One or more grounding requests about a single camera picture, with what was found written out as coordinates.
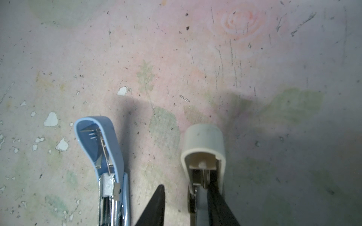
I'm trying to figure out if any floral table mat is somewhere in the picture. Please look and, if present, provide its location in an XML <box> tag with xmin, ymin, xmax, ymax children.
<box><xmin>1</xmin><ymin>1</ymin><xmax>362</xmax><ymax>226</ymax></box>

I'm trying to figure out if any blue staple remover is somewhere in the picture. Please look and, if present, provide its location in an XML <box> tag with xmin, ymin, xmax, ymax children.
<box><xmin>74</xmin><ymin>116</ymin><xmax>131</xmax><ymax>226</ymax></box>

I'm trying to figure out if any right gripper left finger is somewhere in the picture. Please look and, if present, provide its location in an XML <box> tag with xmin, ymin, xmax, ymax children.
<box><xmin>135</xmin><ymin>184</ymin><xmax>166</xmax><ymax>226</ymax></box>

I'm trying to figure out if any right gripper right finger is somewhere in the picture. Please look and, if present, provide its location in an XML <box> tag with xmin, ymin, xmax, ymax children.
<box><xmin>207</xmin><ymin>184</ymin><xmax>240</xmax><ymax>226</ymax></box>

